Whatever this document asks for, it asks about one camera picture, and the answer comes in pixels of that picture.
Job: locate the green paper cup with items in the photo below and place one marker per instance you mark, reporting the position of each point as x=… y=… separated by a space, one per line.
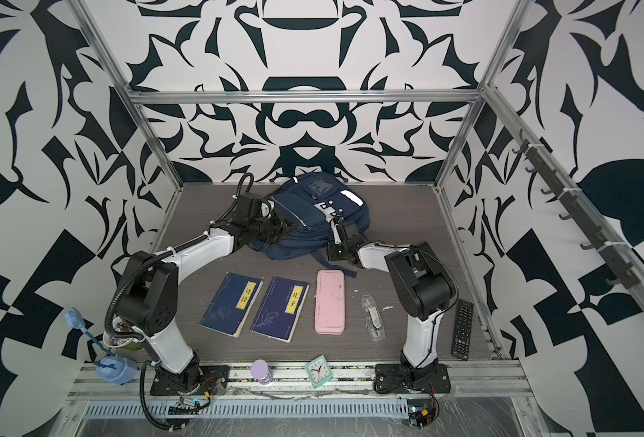
x=129 y=344

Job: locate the blue book right yellow label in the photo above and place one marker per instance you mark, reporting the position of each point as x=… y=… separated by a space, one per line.
x=279 y=311

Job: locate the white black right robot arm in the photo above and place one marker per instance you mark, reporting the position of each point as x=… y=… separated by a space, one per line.
x=425 y=288

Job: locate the navy blue school backpack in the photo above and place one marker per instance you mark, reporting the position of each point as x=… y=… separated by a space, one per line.
x=305 y=207

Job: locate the light blue water bottle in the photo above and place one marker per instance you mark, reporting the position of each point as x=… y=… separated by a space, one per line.
x=112 y=368

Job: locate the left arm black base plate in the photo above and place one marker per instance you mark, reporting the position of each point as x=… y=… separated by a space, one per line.
x=212 y=378

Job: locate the small circuit board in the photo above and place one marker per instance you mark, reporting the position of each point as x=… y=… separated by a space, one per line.
x=188 y=407
x=422 y=416

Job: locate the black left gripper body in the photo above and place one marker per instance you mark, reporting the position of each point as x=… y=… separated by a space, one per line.
x=270 y=229

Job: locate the small circuit board left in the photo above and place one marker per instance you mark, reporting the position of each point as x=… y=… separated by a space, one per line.
x=188 y=407

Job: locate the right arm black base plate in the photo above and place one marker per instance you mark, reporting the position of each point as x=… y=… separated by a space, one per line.
x=398 y=378

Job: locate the teal small alarm clock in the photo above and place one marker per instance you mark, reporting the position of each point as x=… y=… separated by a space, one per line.
x=319 y=372

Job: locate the clear plastic bag with eraser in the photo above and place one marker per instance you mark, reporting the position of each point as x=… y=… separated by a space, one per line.
x=373 y=318

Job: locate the blue book left yellow label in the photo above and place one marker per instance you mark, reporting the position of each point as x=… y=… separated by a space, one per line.
x=230 y=306

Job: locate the blue book yellow label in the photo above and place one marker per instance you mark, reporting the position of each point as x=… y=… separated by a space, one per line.
x=230 y=306
x=279 y=311

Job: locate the black tv remote control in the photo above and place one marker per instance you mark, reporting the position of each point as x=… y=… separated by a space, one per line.
x=461 y=341

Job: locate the white slotted cable duct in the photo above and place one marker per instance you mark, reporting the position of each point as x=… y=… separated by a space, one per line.
x=281 y=409

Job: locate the purple small bottle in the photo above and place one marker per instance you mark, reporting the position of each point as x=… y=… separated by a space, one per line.
x=261 y=372

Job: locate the small circuit board right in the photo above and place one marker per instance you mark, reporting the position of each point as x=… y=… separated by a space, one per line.
x=422 y=416

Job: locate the pink pencil case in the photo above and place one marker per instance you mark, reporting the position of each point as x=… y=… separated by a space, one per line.
x=330 y=302

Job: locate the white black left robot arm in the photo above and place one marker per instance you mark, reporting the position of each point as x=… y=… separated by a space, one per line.
x=145 y=303

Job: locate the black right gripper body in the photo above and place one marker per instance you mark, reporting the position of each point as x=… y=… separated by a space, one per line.
x=337 y=250

